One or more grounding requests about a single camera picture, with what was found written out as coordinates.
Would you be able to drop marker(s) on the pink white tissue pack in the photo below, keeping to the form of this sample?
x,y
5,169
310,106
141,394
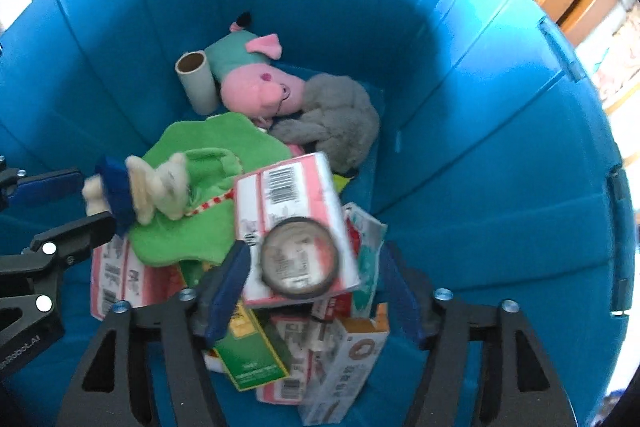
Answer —
x,y
295,202
287,387
120,279

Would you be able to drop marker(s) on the white red teal packet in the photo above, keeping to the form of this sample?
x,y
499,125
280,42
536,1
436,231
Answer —
x,y
367,252

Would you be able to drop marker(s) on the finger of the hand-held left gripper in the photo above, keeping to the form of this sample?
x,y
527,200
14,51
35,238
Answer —
x,y
50,187
80,234

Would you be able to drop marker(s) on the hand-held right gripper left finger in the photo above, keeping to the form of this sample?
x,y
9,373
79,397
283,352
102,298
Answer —
x,y
230,292

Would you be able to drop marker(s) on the green plush cloth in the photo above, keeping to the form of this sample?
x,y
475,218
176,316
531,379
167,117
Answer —
x,y
200,227

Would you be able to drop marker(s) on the white rabbit plush blue clothes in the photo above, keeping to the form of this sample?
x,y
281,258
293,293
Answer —
x,y
160,187

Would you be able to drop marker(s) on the patterned fabric item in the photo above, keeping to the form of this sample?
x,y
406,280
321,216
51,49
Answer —
x,y
617,72

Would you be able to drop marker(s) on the blue plastic crate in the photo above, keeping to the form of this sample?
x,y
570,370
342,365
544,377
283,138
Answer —
x,y
475,132

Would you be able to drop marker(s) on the white orange box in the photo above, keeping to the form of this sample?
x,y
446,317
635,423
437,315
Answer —
x,y
345,372

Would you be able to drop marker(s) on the pink pig plush toy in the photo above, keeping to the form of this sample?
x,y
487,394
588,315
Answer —
x,y
250,87

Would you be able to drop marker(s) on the grey plush toy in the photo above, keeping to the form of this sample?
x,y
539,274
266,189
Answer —
x,y
335,117

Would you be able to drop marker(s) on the green medicine box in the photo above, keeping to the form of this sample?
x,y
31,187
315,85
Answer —
x,y
250,357

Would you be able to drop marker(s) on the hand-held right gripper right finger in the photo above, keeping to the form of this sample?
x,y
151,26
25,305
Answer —
x,y
400,292

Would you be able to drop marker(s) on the cardboard tube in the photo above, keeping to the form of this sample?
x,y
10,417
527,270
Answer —
x,y
200,87

